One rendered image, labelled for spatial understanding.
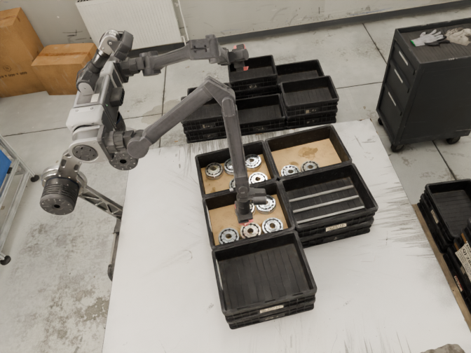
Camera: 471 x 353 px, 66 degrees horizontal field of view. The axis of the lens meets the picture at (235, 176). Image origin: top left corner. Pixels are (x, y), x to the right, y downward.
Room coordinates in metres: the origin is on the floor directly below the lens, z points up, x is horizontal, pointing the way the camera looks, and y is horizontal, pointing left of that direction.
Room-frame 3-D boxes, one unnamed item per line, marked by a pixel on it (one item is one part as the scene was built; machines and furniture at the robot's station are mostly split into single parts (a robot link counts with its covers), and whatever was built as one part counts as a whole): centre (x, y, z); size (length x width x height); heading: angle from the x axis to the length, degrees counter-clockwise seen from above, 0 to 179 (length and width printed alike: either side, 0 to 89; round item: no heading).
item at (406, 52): (2.05, -1.62, 0.45); 0.60 x 0.45 x 0.90; 86
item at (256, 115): (2.20, -0.28, 0.31); 0.40 x 0.30 x 0.34; 86
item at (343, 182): (0.98, -0.42, 0.87); 0.40 x 0.30 x 0.11; 93
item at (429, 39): (2.14, -1.51, 0.88); 0.25 x 0.19 x 0.03; 86
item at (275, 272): (0.66, -0.04, 0.87); 0.40 x 0.30 x 0.11; 93
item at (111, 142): (1.04, 0.43, 1.45); 0.09 x 0.08 x 0.12; 176
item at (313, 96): (2.17, -0.68, 0.37); 0.40 x 0.30 x 0.45; 86
